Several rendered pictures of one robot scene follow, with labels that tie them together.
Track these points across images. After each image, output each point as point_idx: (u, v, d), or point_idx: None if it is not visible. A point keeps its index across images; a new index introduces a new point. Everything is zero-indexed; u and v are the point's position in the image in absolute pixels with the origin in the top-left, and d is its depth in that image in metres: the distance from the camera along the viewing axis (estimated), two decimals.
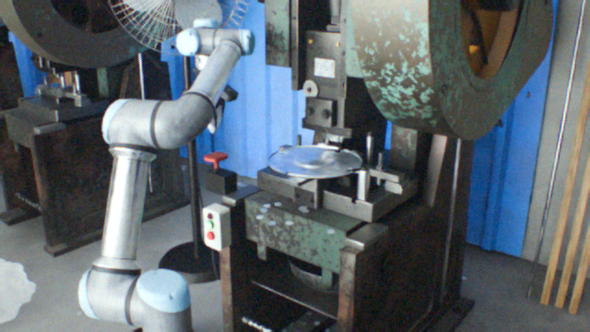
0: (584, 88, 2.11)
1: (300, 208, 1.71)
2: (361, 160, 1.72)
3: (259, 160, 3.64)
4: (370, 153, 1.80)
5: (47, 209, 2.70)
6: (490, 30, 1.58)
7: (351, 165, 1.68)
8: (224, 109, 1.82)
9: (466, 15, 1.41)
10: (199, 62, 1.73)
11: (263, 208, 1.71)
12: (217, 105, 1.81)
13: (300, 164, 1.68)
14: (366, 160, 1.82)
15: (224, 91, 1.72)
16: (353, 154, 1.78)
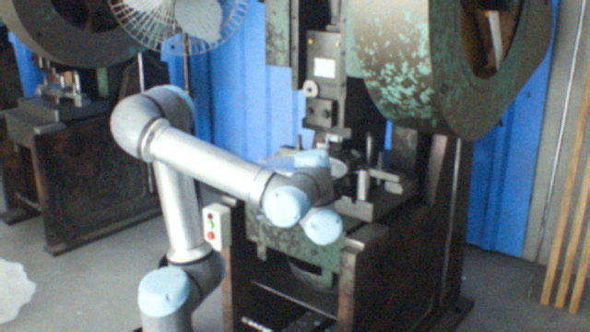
0: (584, 88, 2.11)
1: None
2: (346, 168, 1.62)
3: (259, 160, 3.64)
4: (370, 153, 1.80)
5: (47, 209, 2.70)
6: None
7: (335, 172, 1.57)
8: None
9: None
10: None
11: (263, 208, 1.71)
12: None
13: (280, 172, 1.57)
14: (366, 160, 1.82)
15: (335, 201, 1.38)
16: (336, 161, 1.68)
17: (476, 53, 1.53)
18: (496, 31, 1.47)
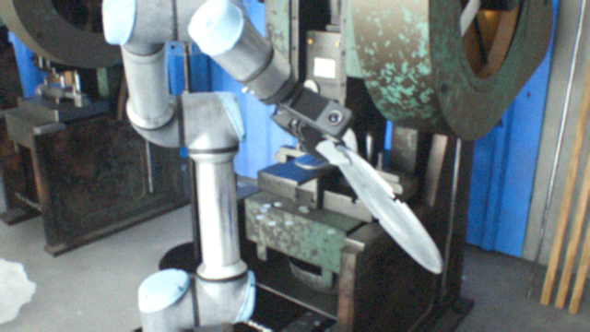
0: (584, 88, 2.11)
1: (300, 208, 1.71)
2: (430, 244, 0.88)
3: (259, 160, 3.64)
4: (370, 153, 1.80)
5: (47, 209, 2.70)
6: None
7: (407, 217, 0.89)
8: None
9: None
10: (250, 90, 0.84)
11: (263, 208, 1.71)
12: None
13: (364, 184, 1.03)
14: (366, 160, 1.82)
15: (322, 127, 0.82)
16: (439, 264, 0.92)
17: None
18: (467, 15, 1.29)
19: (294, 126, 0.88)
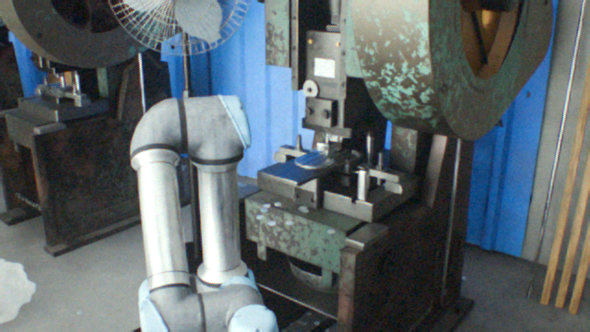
0: (584, 88, 2.11)
1: (300, 208, 1.71)
2: None
3: (259, 160, 3.64)
4: (370, 153, 1.80)
5: (47, 209, 2.70)
6: None
7: None
8: None
9: None
10: None
11: (263, 208, 1.71)
12: None
13: None
14: (366, 160, 1.82)
15: None
16: None
17: None
18: None
19: None
